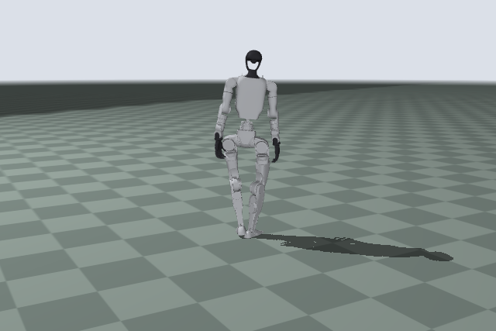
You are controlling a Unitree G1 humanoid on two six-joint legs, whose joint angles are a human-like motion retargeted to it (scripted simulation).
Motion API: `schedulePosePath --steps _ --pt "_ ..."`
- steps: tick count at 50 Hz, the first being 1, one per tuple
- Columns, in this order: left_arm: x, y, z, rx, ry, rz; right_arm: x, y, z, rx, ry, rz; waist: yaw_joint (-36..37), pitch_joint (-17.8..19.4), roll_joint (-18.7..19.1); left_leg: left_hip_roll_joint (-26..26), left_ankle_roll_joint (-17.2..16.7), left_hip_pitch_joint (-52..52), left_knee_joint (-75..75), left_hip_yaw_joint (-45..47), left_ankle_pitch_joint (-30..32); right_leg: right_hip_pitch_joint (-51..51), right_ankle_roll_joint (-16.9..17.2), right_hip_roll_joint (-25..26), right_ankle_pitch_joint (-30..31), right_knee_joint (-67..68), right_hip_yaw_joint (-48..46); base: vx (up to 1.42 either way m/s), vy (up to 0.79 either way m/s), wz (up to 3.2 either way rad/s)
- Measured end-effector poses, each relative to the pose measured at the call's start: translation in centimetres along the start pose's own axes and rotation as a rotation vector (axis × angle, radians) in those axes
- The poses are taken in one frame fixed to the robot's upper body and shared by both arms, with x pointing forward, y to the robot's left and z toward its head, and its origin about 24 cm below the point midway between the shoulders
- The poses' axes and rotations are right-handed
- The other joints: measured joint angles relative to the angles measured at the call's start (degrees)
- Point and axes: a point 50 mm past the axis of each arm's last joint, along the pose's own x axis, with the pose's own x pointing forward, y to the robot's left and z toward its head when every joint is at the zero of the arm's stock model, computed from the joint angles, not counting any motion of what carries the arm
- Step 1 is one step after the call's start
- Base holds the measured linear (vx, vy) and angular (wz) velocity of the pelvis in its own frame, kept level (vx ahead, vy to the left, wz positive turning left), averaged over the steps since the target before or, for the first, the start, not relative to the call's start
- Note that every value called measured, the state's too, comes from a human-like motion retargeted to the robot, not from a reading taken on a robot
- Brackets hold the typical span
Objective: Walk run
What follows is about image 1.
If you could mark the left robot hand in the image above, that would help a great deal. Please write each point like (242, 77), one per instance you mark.
(218, 147)

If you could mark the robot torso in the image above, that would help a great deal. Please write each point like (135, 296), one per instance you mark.
(250, 95)

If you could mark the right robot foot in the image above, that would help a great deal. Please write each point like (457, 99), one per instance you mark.
(252, 234)

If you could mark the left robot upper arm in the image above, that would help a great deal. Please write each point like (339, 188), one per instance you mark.
(227, 94)

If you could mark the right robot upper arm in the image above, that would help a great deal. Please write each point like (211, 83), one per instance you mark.
(272, 99)

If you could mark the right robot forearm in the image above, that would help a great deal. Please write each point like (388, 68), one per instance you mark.
(274, 128)

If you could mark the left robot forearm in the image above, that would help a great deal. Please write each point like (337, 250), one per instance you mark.
(220, 125)

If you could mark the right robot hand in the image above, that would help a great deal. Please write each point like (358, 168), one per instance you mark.
(277, 149)

